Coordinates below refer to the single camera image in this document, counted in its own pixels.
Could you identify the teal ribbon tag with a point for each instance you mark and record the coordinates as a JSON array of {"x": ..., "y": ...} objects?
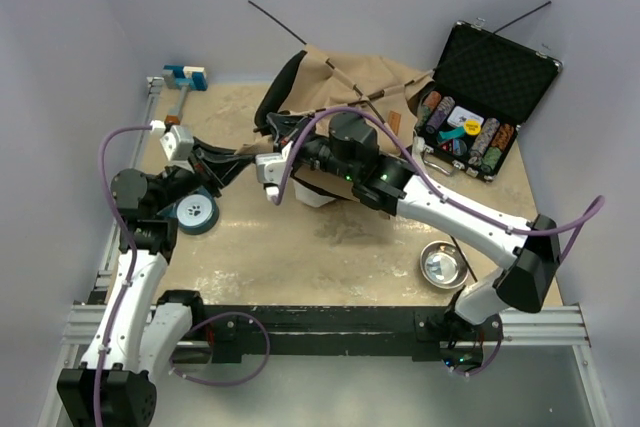
[{"x": 445, "y": 136}]

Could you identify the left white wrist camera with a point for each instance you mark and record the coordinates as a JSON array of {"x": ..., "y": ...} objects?
[{"x": 177, "y": 143}]

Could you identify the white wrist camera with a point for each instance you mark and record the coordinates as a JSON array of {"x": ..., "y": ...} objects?
[
  {"x": 177, "y": 143},
  {"x": 273, "y": 170}
]

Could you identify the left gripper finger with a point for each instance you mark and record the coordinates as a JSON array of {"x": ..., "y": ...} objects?
[
  {"x": 216, "y": 176},
  {"x": 213, "y": 156}
]

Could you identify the teal pet bowl holder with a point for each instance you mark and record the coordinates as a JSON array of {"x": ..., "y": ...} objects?
[{"x": 196, "y": 213}]

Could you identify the white pillow cushion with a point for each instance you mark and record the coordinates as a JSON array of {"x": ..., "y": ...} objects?
[{"x": 309, "y": 197}]

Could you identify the steel pet bowl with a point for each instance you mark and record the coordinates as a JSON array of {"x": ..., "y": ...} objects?
[{"x": 443, "y": 266}]

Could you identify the tan black pet tent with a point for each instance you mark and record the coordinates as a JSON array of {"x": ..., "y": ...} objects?
[{"x": 395, "y": 89}]

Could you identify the yellow dealer button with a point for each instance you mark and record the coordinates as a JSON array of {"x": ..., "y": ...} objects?
[{"x": 472, "y": 127}]

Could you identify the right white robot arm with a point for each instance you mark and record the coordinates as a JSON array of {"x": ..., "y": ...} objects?
[{"x": 450, "y": 207}]

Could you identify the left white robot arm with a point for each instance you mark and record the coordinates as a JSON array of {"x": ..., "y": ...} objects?
[{"x": 115, "y": 381}]

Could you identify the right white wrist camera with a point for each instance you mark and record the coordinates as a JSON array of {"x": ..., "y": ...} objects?
[{"x": 273, "y": 170}]

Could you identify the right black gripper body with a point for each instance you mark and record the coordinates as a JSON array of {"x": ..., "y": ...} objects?
[{"x": 313, "y": 149}]

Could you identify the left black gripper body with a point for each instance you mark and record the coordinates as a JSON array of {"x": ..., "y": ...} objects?
[{"x": 179, "y": 181}]

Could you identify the black poker chip case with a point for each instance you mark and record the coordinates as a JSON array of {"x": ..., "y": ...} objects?
[{"x": 500, "y": 80}]

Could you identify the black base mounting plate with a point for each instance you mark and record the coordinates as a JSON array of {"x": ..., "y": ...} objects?
[{"x": 421, "y": 333}]

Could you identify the white card deck box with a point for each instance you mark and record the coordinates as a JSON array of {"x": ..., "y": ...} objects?
[{"x": 460, "y": 115}]

